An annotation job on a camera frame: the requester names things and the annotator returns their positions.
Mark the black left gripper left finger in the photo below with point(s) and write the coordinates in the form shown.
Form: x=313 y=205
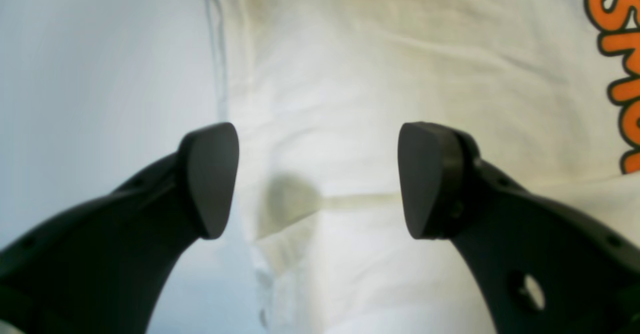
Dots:
x=100 y=267

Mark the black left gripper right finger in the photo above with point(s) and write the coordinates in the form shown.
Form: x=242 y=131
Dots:
x=542 y=267

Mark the white printed T-shirt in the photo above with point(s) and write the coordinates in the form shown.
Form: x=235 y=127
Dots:
x=319 y=90

